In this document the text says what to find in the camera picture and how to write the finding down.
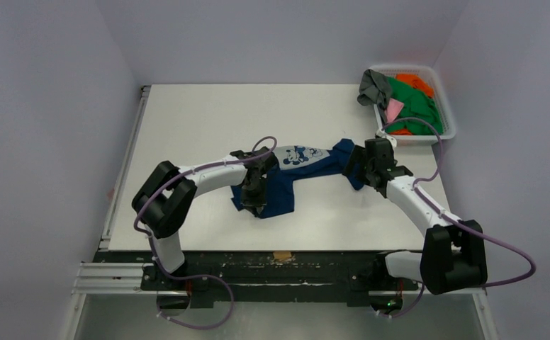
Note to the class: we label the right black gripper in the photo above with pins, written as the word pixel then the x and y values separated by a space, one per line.
pixel 358 162

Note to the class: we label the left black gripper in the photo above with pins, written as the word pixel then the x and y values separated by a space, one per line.
pixel 254 203

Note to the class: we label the dark blue t shirt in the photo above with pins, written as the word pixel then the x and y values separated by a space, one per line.
pixel 297 162

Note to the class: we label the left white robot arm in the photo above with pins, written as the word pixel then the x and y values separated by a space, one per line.
pixel 164 200

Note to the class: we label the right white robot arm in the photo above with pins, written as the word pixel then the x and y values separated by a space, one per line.
pixel 453 255

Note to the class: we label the brown tape piece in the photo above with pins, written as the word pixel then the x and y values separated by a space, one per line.
pixel 282 256

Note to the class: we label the pink cloth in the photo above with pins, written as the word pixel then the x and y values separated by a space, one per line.
pixel 393 110

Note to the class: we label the grey t shirt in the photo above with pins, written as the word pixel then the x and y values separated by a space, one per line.
pixel 374 89

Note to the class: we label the green t shirt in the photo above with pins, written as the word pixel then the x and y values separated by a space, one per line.
pixel 417 105

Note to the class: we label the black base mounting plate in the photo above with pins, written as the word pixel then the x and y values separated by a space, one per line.
pixel 206 275

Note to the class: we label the white plastic laundry basket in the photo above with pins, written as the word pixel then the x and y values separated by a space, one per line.
pixel 430 78

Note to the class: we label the orange t shirt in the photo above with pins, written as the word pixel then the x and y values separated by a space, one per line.
pixel 416 83

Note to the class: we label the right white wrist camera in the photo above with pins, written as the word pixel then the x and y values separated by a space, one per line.
pixel 384 139

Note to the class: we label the aluminium frame rail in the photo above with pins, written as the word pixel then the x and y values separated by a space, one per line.
pixel 126 279

